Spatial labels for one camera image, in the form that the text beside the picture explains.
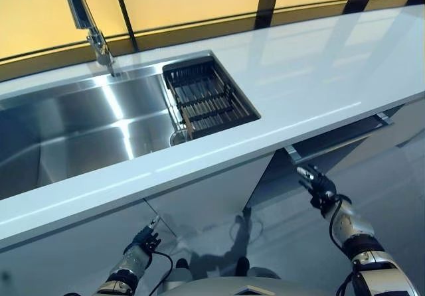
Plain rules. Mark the black dish drying rack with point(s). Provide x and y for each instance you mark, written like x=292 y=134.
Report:
x=209 y=100

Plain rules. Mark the robot left hand dark glove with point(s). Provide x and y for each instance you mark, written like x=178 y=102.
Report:
x=147 y=239

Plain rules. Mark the stainless steel sink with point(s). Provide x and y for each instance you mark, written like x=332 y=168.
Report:
x=83 y=126

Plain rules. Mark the robot right leg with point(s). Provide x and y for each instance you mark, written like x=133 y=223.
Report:
x=243 y=266

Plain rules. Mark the steel sink drain strainer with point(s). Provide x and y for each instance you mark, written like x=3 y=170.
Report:
x=177 y=138

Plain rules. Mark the dishwasher door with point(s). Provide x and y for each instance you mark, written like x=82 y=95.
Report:
x=352 y=155

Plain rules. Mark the robot right hand dark glove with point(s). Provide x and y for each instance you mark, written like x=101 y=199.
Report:
x=320 y=186

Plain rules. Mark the chrome kitchen faucet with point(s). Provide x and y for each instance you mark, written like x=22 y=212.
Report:
x=79 y=14

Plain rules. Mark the robot left arm silver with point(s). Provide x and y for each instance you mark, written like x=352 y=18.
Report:
x=129 y=266

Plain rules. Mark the robot right arm silver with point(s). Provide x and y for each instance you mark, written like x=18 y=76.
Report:
x=365 y=239

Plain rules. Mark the robot torso grey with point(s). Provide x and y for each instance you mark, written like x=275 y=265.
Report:
x=245 y=287

